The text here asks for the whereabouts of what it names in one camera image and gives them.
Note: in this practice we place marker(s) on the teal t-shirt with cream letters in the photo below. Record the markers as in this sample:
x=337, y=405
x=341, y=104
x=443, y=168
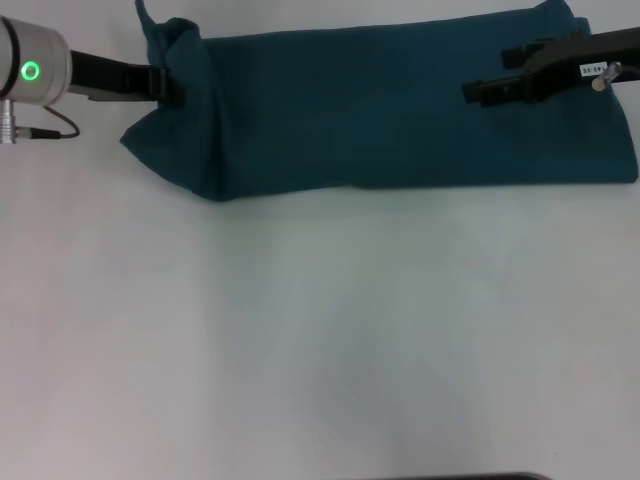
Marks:
x=375, y=110

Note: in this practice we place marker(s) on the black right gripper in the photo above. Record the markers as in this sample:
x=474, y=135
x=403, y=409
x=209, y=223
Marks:
x=585, y=52

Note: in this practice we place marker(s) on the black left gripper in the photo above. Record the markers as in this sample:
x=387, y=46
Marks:
x=107, y=77

